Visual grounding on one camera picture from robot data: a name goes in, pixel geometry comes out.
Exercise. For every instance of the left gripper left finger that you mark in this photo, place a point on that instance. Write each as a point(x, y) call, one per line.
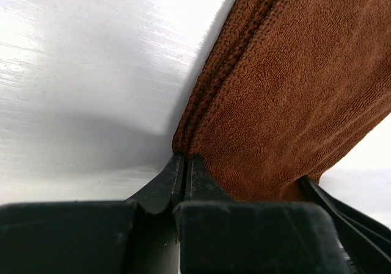
point(164, 192)

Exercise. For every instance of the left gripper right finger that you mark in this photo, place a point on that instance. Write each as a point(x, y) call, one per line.
point(199, 185)

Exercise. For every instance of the brown towel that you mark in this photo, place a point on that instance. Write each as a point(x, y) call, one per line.
point(288, 89)

